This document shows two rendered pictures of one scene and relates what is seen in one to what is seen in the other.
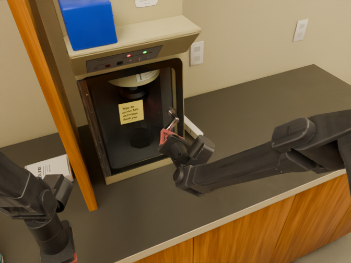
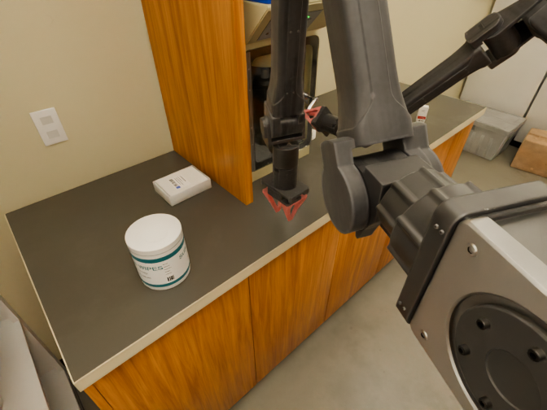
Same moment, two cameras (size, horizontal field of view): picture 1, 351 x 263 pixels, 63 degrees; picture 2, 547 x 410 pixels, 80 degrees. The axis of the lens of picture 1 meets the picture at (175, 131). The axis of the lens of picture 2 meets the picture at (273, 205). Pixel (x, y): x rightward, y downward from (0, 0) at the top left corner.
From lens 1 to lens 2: 0.59 m
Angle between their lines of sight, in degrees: 16
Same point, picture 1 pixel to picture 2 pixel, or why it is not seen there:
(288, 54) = not seen: hidden behind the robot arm
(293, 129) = (486, 23)
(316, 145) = (508, 26)
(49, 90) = (241, 49)
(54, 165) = (185, 176)
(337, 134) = (524, 11)
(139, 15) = not seen: outside the picture
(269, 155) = (459, 60)
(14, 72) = (118, 81)
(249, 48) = (325, 58)
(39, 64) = (238, 18)
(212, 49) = not seen: hidden behind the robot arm
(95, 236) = (266, 220)
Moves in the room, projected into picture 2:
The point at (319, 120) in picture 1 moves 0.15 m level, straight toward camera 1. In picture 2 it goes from (503, 13) to (529, 28)
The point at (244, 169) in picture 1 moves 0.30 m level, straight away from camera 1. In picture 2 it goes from (435, 83) to (396, 50)
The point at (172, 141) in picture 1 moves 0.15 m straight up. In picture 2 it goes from (326, 111) to (330, 63)
